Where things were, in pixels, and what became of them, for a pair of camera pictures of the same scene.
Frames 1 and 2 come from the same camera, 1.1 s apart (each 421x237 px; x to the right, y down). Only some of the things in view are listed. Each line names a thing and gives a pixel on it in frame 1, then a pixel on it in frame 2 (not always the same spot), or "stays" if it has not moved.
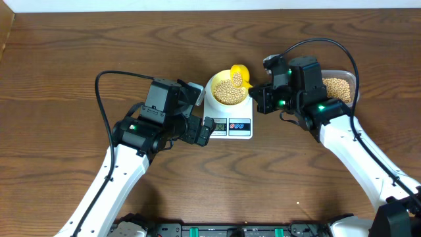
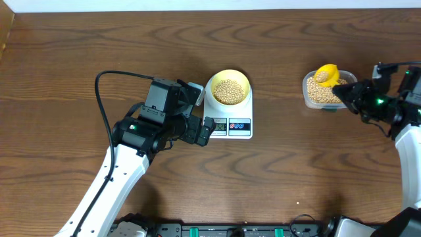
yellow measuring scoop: [240, 76] -> [327, 75]
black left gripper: [189, 135] stays
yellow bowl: [224, 91] stays
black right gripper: [263, 99] -> [358, 90]
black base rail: [294, 229] stays
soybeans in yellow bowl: [227, 93] stays
